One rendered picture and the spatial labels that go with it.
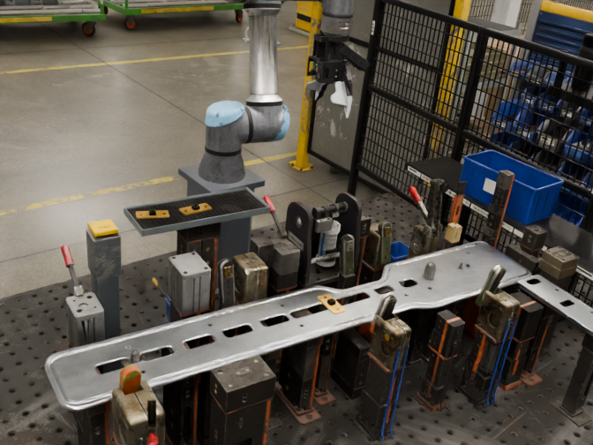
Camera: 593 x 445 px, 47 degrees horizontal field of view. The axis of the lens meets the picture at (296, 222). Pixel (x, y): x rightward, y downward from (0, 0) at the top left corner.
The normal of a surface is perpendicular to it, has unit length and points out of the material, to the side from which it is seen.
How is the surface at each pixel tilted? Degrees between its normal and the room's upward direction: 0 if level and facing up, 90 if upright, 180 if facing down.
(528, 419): 0
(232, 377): 0
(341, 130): 92
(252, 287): 90
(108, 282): 90
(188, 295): 90
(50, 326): 0
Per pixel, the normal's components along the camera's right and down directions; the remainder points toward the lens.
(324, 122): -0.80, 0.22
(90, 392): 0.10, -0.88
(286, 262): 0.52, 0.44
